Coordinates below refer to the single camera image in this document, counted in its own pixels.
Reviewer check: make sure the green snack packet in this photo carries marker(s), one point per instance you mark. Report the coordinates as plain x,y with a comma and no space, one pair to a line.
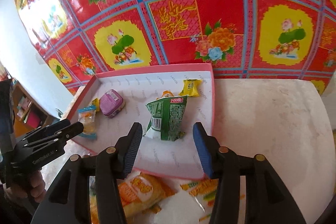
170,116

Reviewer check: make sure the yellow snack packet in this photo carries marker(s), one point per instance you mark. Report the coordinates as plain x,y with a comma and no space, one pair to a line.
190,88
95,104

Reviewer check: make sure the pink cardboard box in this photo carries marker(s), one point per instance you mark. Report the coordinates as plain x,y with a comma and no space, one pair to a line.
168,157

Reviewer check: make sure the person's left hand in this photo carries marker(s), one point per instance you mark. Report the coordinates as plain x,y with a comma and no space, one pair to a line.
38,187

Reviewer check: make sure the wooden bookshelf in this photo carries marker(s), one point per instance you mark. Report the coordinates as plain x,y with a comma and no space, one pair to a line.
26,108

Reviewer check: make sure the colourful gummy candy packet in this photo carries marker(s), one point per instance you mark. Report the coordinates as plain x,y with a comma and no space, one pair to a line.
199,187

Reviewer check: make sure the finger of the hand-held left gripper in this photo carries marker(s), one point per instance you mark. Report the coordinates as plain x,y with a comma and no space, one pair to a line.
59,126
72,130

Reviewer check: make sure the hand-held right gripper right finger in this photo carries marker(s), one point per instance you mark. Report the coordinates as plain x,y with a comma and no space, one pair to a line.
203,153

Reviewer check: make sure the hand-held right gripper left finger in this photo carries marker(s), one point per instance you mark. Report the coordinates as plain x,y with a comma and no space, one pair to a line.
132,150

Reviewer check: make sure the clear blue-edged pastry packet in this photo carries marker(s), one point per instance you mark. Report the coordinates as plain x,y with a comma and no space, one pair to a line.
88,119

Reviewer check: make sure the red floral printed cloth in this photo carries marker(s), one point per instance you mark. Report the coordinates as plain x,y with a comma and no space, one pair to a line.
183,3

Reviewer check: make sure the orange bread packet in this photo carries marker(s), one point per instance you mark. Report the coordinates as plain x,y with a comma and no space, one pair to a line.
139,190

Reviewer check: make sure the purple plastic case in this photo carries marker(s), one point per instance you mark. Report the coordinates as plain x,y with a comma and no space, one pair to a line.
111,103

